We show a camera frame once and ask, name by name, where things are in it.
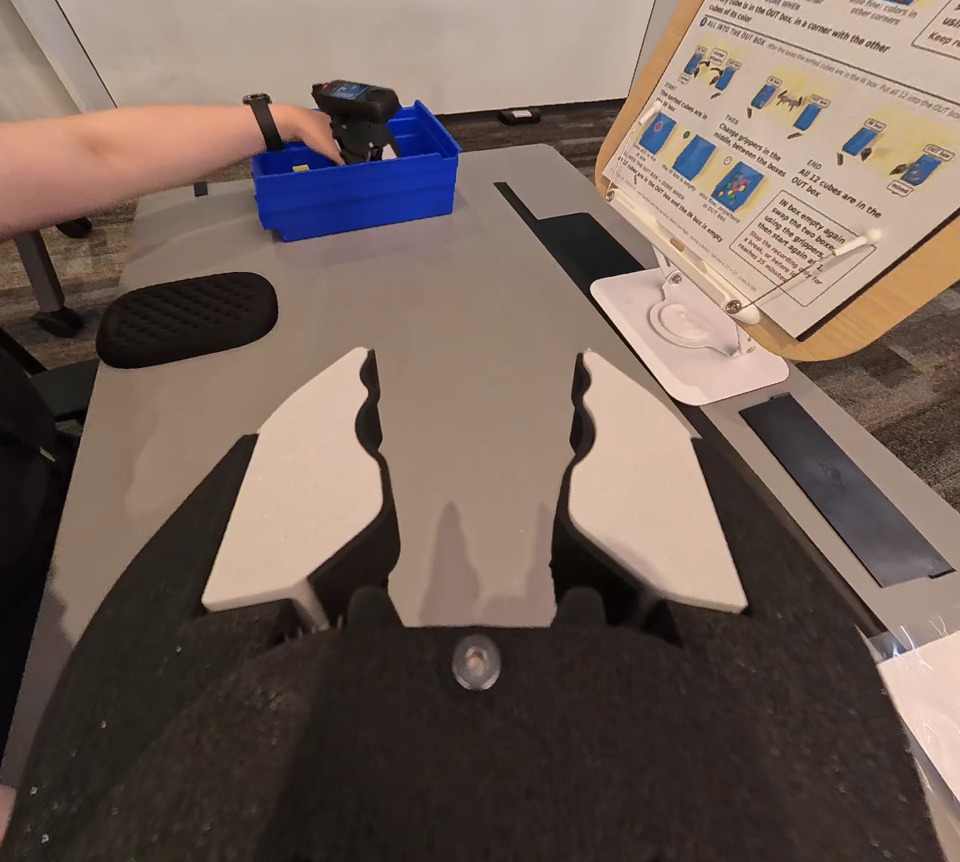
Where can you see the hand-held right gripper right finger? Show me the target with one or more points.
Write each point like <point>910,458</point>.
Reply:
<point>645,510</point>

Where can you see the person's left forearm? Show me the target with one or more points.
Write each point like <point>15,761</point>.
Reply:
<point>112,157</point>

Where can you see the rolling stand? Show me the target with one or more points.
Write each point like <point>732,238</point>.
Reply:
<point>49,285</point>

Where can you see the small black device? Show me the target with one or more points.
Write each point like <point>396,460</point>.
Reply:
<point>520,116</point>

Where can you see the black wristwatch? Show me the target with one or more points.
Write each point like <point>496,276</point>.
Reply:
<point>266,124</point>

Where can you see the blue plastic bin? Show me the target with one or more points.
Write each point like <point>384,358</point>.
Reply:
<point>360,202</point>

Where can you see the laminated printed paper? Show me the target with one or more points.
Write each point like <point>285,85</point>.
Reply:
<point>926,727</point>

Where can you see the white sheet holder bar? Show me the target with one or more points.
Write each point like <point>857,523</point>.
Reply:
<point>712,277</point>

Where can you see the person's left hand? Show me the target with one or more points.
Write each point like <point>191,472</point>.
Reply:
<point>307,127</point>

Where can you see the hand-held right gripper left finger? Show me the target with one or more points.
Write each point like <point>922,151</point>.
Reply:
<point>300,510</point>

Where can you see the wooden display board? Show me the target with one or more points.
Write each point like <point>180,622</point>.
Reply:
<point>885,322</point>

